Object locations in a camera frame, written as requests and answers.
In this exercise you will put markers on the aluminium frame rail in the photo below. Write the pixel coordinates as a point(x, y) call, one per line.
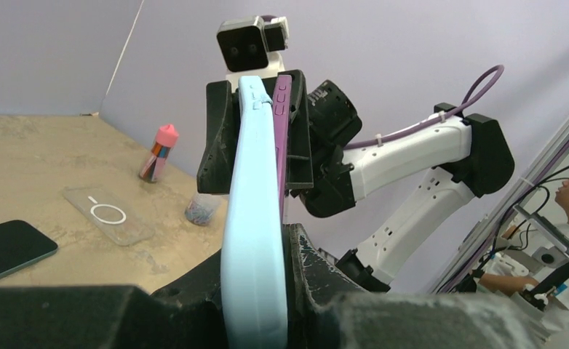
point(481, 240)

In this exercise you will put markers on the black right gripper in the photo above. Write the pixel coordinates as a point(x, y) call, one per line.
point(321, 125)

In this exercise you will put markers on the clear plastic cup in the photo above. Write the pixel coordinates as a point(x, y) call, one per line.
point(201, 208)

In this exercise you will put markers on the clear phone case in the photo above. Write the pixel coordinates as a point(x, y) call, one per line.
point(106, 211)

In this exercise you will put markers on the black screen smartphone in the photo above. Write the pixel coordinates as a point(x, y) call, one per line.
point(22, 245)

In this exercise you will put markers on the pink capped bottle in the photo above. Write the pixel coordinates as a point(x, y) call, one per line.
point(164, 141)

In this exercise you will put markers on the light blue phone case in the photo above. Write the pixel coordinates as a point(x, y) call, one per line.
point(252, 266)

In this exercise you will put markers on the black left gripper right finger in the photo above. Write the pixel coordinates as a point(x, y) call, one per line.
point(331, 311)

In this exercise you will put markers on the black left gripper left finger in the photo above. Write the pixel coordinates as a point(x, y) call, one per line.
point(183, 314)

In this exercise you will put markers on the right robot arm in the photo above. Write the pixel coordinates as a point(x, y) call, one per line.
point(460, 157)

